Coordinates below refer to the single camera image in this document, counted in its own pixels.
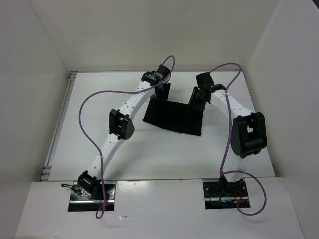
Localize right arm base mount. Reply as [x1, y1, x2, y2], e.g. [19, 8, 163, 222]
[203, 180, 251, 210]

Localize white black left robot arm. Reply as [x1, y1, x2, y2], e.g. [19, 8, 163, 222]
[77, 64, 173, 199]

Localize black skirt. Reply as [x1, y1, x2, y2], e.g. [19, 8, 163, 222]
[143, 98, 204, 136]

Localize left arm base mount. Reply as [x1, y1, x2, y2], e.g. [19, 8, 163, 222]
[61, 182, 116, 212]

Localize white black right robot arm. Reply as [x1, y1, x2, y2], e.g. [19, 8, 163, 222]
[189, 72, 267, 196]

